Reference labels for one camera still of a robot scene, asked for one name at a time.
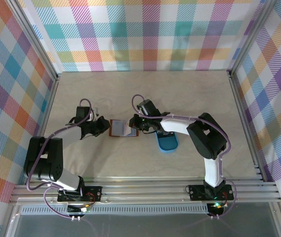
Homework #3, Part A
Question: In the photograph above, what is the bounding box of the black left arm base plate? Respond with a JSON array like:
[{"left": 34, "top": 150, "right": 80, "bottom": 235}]
[{"left": 57, "top": 185, "right": 103, "bottom": 203}]

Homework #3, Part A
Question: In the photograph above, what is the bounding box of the blue plastic card tray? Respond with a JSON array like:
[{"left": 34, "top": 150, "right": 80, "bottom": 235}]
[{"left": 155, "top": 130, "right": 180, "bottom": 154}]

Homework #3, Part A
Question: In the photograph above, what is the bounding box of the grey slotted cable duct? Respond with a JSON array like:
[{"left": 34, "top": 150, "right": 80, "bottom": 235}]
[{"left": 19, "top": 206, "right": 211, "bottom": 215}]

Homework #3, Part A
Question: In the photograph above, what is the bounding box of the aluminium upright post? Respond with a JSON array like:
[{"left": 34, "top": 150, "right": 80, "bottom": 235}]
[
  {"left": 5, "top": 0, "right": 62, "bottom": 83},
  {"left": 226, "top": 0, "right": 279, "bottom": 78}
]

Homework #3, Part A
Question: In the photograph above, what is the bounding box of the brown leather card holder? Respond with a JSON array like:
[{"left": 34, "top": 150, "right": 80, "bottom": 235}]
[{"left": 109, "top": 118, "right": 140, "bottom": 138}]

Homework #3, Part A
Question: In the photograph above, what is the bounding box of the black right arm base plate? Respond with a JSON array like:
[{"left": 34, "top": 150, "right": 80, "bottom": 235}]
[{"left": 188, "top": 184, "right": 235, "bottom": 201}]

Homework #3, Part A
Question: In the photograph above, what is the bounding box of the aluminium side rail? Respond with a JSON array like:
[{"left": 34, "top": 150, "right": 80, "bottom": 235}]
[
  {"left": 226, "top": 70, "right": 267, "bottom": 183},
  {"left": 26, "top": 74, "right": 62, "bottom": 185}
]

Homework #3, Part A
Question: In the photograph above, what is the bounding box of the aluminium mounting rail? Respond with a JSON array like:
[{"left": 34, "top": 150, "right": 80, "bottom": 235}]
[{"left": 9, "top": 175, "right": 281, "bottom": 205}]

